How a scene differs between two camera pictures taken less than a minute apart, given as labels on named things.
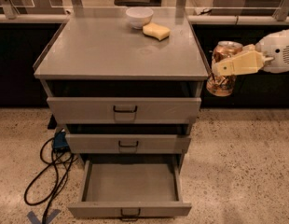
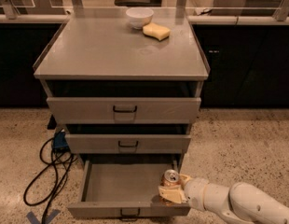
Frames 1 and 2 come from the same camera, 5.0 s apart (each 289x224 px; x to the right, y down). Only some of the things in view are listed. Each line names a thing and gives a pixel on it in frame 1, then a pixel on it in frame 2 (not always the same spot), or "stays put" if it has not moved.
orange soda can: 223,85 -> 169,177
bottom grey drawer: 130,189 stays put
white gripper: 277,51 -> 195,190
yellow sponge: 156,31 stays put
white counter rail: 242,19 stays put
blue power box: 60,142 stays put
